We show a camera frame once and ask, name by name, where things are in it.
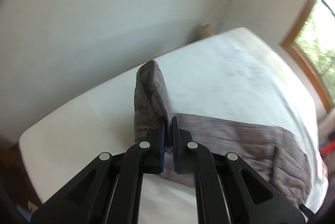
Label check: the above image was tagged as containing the wooden bed post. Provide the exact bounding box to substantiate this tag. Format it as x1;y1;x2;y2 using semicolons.
198;25;215;39

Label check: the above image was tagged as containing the wooden framed side window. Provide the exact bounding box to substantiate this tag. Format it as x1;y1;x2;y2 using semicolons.
281;0;334;112

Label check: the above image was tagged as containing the red bag on rack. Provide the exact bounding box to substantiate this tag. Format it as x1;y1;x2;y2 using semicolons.
320;142;335;158

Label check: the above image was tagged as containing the white bed sheet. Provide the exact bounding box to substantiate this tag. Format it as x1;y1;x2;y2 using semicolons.
19;27;328;212

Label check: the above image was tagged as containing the grey rose-patterned quilted jacket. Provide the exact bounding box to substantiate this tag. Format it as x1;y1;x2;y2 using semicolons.
134;60;312;206

